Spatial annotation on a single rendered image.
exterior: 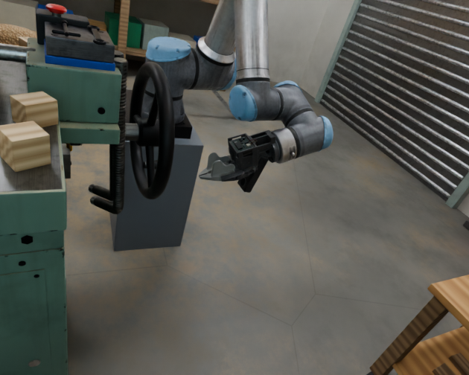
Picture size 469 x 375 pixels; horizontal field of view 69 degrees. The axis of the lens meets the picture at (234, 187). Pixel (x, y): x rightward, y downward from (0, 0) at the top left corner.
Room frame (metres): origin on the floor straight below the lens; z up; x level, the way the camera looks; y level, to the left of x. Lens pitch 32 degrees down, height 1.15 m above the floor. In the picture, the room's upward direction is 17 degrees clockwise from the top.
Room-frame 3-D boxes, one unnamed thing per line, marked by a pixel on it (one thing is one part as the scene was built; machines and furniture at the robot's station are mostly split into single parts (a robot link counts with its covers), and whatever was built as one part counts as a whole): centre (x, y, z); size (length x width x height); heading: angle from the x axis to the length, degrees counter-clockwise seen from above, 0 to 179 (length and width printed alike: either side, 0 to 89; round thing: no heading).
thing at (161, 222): (1.23, 0.37, 0.27); 0.30 x 0.30 x 0.55; 30
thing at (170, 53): (1.23, 0.36, 0.79); 0.17 x 0.15 x 0.18; 132
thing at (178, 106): (1.22, 0.37, 0.65); 0.19 x 0.19 x 0.10
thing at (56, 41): (0.56, 0.33, 0.99); 0.13 x 0.11 x 0.06; 34
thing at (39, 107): (0.41, 0.30, 0.92); 0.05 x 0.04 x 0.04; 156
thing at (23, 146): (0.32, 0.25, 0.92); 0.04 x 0.04 x 0.04; 60
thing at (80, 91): (0.55, 0.32, 0.91); 0.15 x 0.14 x 0.09; 34
